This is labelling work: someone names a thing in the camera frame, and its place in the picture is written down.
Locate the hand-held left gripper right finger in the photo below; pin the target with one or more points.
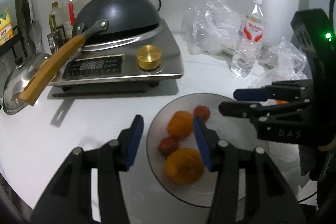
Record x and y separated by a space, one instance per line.
202 142

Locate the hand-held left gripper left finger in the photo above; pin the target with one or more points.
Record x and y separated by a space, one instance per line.
134 140

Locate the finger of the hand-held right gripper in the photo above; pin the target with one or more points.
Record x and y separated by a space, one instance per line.
236 108
249 94

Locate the orange tangerine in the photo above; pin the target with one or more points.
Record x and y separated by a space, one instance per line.
179 125
282 102
183 166

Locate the red cherry tomato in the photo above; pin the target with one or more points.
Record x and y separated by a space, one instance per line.
169 145
202 111

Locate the white plate with dark rim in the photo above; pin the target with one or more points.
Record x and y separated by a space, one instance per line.
158 121

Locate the person's right forearm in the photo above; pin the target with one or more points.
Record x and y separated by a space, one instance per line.
308 161

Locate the person's right hand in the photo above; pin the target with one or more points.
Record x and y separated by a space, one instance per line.
329 144

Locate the crumpled clear plastic bag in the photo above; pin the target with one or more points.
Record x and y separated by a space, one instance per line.
286 56

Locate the clear water bottle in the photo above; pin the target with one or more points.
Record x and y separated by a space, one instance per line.
248 43

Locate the steel induction cooker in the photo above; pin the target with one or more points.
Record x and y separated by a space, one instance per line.
157 56

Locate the steel pot lid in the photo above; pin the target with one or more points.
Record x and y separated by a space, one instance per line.
15 87

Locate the glass oil bottle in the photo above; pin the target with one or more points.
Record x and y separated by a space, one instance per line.
55 16

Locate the red label plastic bottle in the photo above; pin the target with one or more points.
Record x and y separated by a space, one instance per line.
71 7

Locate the black metal rack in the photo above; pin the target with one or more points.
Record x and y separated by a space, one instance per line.
10 56

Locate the yellow detergent bottle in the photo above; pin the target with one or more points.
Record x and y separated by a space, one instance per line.
5 29

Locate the dark vertical pipe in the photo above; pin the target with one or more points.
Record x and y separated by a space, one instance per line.
19 3

